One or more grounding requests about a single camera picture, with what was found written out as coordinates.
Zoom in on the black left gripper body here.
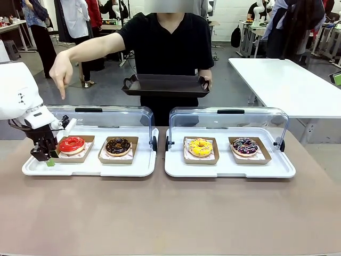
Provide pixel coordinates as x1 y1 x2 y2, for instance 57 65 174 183
25 124 59 156

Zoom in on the red glazed donut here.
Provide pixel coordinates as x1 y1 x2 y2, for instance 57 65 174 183
58 135 86 156

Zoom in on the brown paper donut tray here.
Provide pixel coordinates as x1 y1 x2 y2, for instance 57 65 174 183
53 134 96 164
98 136 140 165
183 136 221 165
228 136 273 165

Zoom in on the dark brown serving tray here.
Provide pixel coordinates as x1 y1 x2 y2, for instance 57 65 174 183
121 74 211 98

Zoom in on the yellow sprinkled donut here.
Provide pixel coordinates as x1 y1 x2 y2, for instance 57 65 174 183
184 137 214 158

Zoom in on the person's right forearm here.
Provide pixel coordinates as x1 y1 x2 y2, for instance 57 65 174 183
65 38 109 63

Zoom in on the chocolate glazed donut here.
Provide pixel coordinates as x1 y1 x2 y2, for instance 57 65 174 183
104 137 133 157

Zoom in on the person in black shirt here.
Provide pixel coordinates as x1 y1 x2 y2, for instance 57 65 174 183
116 11 215 127

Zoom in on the dark purple sprinkled donut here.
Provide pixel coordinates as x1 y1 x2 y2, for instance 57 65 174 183
232 137 259 157

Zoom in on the person's right hand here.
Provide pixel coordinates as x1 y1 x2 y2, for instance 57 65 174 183
48 50 76 100

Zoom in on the person's left hand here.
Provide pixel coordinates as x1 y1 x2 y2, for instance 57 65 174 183
198 69 213 91

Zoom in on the white display tray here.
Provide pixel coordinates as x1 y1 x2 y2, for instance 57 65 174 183
164 127 297 179
21 125 160 178

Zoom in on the clear hinged display lid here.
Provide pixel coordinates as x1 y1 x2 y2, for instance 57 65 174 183
165 107 290 153
43 105 158 153

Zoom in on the grey plastic stool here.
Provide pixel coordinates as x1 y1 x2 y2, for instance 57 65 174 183
3 39 22 61

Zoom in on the white cylindrical air purifier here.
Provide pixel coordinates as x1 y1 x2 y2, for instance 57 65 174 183
0 39 11 64

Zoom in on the bystander in blue patterned top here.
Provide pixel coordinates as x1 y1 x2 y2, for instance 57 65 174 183
22 0 64 79

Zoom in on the white background work table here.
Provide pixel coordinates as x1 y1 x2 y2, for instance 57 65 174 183
0 19 37 53

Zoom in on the bystander in white shirt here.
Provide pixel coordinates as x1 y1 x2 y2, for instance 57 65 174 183
54 0 97 89

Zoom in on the black backpack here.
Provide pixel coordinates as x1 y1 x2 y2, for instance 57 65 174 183
230 25 242 49

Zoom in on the large white table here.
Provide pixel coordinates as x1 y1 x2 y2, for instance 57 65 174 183
228 58 341 145

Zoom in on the bystander in dark coat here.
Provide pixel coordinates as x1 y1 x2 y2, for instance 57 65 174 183
265 0 326 60

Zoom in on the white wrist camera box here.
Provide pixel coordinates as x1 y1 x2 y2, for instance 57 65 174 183
56 115 78 140

